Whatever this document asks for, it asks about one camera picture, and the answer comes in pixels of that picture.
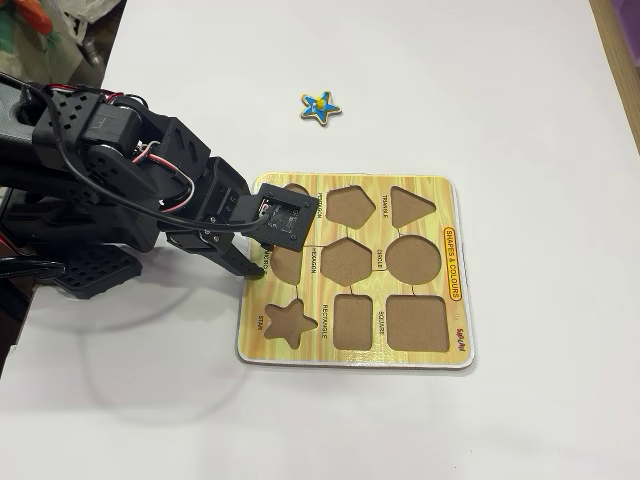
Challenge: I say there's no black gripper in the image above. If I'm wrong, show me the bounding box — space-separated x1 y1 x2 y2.
158 156 276 280

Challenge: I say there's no blue star puzzle piece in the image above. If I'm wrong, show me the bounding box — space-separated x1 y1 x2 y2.
299 90 344 128

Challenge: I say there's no wooden shape puzzle board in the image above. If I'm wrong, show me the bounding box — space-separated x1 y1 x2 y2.
234 171 477 372

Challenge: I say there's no orange object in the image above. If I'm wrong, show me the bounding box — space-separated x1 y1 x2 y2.
17 0 54 34

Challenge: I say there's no purple object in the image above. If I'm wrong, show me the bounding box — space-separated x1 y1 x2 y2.
606 0 640 67

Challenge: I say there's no black grid clamp plate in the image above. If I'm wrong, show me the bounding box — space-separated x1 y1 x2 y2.
51 243 144 302

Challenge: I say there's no metal knob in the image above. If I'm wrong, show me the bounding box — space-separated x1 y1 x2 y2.
81 37 109 77

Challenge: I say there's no beige patterned cloth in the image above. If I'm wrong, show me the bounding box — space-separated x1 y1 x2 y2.
0 24 106 96

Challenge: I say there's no white plastic bag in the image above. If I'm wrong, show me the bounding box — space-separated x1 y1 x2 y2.
47 0 124 44

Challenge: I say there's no light wooden ledge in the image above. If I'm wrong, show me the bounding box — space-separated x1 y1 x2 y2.
588 0 640 154

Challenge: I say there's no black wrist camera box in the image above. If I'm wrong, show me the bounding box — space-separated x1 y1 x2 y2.
227 181 324 252

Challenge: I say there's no red white servo wire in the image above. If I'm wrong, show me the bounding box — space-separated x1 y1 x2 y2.
132 139 197 209

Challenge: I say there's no black camera cable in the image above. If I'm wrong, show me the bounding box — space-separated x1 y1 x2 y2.
19 82 271 234

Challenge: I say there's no glossy black clamp handle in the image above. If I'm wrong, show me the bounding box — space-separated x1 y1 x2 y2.
0 256 67 282

